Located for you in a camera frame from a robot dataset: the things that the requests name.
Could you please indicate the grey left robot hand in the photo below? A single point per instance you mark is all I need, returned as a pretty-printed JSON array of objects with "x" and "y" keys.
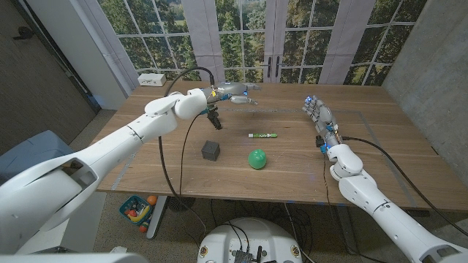
[{"x": 234, "y": 88}]

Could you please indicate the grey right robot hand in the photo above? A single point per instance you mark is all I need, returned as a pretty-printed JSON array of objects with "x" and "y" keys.
[{"x": 323, "y": 117}]

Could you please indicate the green white marker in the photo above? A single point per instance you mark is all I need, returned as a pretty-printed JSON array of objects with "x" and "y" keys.
[{"x": 263, "y": 135}]

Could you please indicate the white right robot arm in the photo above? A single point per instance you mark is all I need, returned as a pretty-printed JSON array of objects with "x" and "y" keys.
[{"x": 365, "y": 190}]

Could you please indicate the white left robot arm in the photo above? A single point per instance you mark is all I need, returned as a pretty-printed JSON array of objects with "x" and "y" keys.
[{"x": 109, "y": 146}]

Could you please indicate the dark grey block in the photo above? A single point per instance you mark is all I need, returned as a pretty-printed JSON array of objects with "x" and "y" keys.
[{"x": 210, "y": 150}]

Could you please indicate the green ball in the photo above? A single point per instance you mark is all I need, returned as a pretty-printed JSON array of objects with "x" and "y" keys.
[{"x": 257, "y": 159}]

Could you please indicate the black hair claw clip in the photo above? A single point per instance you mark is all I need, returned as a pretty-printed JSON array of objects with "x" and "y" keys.
[{"x": 215, "y": 122}]

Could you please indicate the printed window backdrop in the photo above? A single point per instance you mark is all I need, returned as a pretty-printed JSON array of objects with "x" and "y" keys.
[{"x": 234, "y": 44}]

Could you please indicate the white power strip box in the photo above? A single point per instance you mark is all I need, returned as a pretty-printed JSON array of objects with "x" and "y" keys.
[{"x": 151, "y": 79}]

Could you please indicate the grey table leg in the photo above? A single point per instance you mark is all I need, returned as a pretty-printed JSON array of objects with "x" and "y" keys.
[{"x": 347, "y": 230}]

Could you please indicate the black round floor base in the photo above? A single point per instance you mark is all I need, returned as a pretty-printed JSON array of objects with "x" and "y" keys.
[{"x": 181, "y": 204}]

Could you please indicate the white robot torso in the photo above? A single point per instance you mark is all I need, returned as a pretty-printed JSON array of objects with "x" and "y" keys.
[{"x": 256, "y": 233}]

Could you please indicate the orange toy fruit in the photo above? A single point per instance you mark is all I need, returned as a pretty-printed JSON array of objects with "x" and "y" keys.
[{"x": 152, "y": 200}]

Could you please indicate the white table leg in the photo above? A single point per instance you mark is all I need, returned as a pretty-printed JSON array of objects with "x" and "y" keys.
[{"x": 156, "y": 219}]

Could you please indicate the teal toy basket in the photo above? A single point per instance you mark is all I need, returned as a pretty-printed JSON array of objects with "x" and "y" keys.
[{"x": 131, "y": 204}]

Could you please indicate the yellow toy banana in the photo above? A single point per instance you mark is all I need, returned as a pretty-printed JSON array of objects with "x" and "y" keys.
[{"x": 140, "y": 215}]

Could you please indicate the dark wooden door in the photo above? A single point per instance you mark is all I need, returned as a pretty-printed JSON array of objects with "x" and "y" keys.
[{"x": 29, "y": 80}]

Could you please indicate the blue grey bin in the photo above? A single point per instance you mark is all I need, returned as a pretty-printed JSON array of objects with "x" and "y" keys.
[{"x": 33, "y": 153}]

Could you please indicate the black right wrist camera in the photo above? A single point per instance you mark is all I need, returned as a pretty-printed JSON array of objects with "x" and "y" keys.
[{"x": 320, "y": 141}]

